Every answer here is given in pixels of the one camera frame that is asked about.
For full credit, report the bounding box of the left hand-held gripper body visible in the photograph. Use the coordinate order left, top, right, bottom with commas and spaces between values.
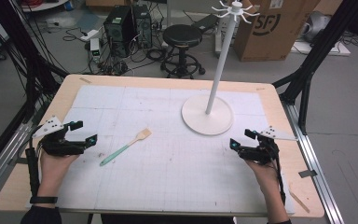
32, 116, 86, 157

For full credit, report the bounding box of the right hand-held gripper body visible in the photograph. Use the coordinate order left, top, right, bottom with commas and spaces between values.
238, 125, 298, 166

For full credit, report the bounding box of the wooden spatula with teal handle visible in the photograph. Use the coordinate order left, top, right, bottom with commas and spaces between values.
99, 127, 153, 167

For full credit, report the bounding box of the white hook rack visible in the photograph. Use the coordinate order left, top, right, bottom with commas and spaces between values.
181, 0, 261, 136

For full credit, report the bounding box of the person's right hand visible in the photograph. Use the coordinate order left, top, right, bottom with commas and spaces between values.
244, 159, 282, 196

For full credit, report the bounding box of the person's left hand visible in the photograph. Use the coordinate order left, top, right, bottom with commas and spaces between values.
37, 150, 79, 198

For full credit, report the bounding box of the black tape strip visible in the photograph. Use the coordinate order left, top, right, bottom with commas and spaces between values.
297, 169, 319, 179

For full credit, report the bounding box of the black wristband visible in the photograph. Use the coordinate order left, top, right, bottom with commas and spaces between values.
29, 195, 59, 205

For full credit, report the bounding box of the white grid mat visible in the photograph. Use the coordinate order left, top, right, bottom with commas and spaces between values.
27, 85, 295, 217

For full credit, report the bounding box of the small white electronic box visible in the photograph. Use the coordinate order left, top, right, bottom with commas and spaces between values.
89, 37, 102, 63

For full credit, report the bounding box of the white power strip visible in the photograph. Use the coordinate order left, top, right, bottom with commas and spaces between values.
79, 29, 101, 43

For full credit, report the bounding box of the person's dark clothing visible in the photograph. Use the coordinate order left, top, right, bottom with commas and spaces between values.
100, 214, 237, 224

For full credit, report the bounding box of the brown cardboard box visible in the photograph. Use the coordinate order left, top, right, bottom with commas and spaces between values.
232, 0, 322, 63

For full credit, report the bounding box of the large black computer tower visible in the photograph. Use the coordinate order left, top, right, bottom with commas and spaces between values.
103, 5, 138, 59

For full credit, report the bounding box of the white flat board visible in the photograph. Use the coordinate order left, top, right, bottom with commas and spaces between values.
291, 39, 352, 57

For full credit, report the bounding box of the black flat case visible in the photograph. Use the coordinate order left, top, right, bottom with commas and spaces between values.
191, 13, 219, 35

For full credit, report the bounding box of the black round stool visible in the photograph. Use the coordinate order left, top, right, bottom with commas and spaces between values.
159, 23, 207, 79

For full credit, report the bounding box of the slim black computer tower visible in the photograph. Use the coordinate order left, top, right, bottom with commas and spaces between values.
131, 4, 154, 49

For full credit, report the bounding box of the white round table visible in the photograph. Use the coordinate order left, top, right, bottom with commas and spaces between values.
19, 0, 70, 13

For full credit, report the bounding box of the grey bag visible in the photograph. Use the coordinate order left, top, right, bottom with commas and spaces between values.
300, 10, 333, 44

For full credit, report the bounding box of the right hand-held gripper cable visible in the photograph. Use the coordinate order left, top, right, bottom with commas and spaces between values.
272, 153, 287, 205

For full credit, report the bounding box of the aluminium rail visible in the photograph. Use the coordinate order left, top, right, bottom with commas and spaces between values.
0, 121, 35, 204
282, 102, 345, 224

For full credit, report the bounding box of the black metal frame stand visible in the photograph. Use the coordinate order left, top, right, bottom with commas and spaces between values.
272, 0, 358, 135
0, 0, 70, 175

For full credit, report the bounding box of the tangle of black floor cables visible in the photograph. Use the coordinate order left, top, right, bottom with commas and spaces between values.
62, 26, 169, 77

